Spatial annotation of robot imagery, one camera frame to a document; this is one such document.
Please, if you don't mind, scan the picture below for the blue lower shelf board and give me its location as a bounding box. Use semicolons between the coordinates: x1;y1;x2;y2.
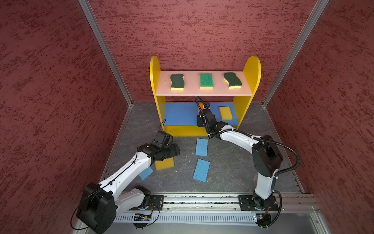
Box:
163;102;238;127

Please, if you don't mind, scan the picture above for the light blue sponge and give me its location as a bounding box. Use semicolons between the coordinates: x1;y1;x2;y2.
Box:
195;138;208;157
139;167;153;181
193;159;210;182

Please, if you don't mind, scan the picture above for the right aluminium corner profile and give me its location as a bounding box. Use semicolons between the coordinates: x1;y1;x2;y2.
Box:
262;0;329;109

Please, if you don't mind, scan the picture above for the yellow wooden shelf unit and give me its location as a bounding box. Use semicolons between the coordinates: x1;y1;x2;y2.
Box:
150;56;262;137

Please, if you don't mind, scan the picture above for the bright green rectangular sponge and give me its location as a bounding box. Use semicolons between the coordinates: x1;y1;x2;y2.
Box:
199;73;214;89

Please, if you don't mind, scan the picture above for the aluminium corner profile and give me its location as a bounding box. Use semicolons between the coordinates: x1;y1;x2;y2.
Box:
262;0;329;109
79;0;133;108

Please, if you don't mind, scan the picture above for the aluminium mounting rail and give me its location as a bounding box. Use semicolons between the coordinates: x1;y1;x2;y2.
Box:
83;192;319;213

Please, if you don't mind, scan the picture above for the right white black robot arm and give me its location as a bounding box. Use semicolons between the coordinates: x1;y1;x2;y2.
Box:
195;100;283;211

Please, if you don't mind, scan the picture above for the small circuit board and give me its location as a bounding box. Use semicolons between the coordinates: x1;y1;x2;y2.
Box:
133;214;152;222
256;214;272;223

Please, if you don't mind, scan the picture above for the white slotted cable duct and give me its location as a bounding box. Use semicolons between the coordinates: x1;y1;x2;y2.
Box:
114;213;257;226

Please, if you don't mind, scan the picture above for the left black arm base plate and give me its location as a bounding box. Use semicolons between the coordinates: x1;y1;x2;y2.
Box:
130;194;165;211

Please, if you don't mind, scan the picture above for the light blue sponge upper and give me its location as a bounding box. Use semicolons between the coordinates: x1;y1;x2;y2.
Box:
195;138;208;157

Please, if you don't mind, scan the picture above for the light blue sponge left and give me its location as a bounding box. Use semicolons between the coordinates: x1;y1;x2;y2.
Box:
139;167;153;181

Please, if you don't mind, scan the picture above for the yellow sponge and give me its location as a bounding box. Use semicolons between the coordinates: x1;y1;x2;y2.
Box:
155;158;174;171
219;106;233;121

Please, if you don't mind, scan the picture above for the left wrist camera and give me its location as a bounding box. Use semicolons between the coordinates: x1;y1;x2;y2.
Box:
153;131;173;148

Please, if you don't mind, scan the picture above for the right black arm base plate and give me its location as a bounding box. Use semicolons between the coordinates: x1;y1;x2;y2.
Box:
238;195;279;212

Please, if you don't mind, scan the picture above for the dark green wavy sponge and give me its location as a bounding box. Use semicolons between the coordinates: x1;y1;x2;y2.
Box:
170;74;185;91
224;72;242;89

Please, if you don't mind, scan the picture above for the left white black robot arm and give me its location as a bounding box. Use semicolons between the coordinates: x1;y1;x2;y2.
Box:
74;143;180;234

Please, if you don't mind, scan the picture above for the light blue sponge middle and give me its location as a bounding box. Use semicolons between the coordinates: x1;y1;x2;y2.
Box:
193;159;210;182

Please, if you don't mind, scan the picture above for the left aluminium corner profile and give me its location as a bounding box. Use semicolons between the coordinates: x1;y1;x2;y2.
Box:
79;0;133;108

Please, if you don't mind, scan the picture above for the right small circuit board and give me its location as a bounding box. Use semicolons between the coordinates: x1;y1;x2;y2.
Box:
256;214;272;223

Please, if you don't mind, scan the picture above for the pink upper shelf board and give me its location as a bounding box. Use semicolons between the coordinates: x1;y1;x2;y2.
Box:
151;71;253;96

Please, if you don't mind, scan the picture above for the left small circuit board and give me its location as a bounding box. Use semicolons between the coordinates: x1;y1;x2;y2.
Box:
133;214;152;222

